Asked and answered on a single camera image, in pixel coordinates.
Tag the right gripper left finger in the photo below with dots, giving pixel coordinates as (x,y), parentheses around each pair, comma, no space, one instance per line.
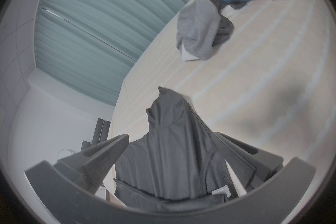
(105,160)

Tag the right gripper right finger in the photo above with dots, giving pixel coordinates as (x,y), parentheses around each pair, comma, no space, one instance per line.
(244,160)

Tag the black T-shirt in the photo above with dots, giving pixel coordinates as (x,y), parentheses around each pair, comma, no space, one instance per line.
(170,152)

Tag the bed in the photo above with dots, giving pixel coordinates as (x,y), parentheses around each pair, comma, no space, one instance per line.
(262,73)

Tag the white garment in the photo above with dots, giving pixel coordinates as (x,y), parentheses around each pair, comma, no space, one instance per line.
(187,56)

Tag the black garment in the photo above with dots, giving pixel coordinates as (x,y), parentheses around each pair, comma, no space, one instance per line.
(223,28)

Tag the light grey garment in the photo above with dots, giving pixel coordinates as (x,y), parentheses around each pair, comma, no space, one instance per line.
(196,26)

